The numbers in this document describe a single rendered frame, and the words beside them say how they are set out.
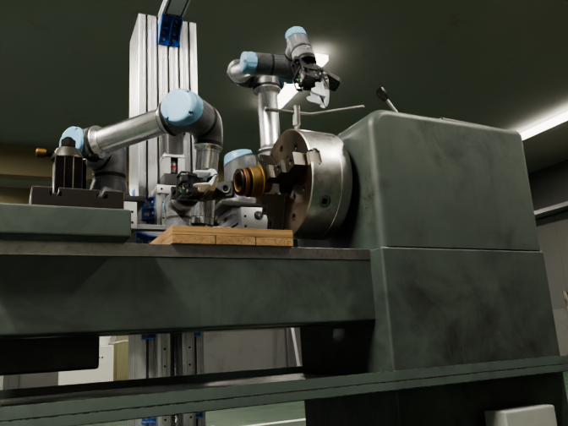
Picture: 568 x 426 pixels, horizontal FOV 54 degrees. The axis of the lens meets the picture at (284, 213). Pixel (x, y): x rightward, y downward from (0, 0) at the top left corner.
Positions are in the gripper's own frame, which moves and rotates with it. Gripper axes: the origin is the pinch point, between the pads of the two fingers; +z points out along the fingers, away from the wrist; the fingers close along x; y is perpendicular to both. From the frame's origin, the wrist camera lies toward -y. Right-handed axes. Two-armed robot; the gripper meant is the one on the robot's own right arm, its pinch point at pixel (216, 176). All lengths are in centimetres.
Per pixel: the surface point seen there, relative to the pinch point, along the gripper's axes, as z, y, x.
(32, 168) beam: -561, 27, 175
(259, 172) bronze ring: 0.8, -12.1, 1.7
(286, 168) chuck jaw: 5.8, -17.6, 1.8
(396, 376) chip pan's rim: 27, -32, -53
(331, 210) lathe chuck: 8.7, -29.1, -9.8
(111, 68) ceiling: -337, -27, 203
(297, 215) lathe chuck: 2.3, -21.9, -10.1
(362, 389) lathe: 27, -22, -55
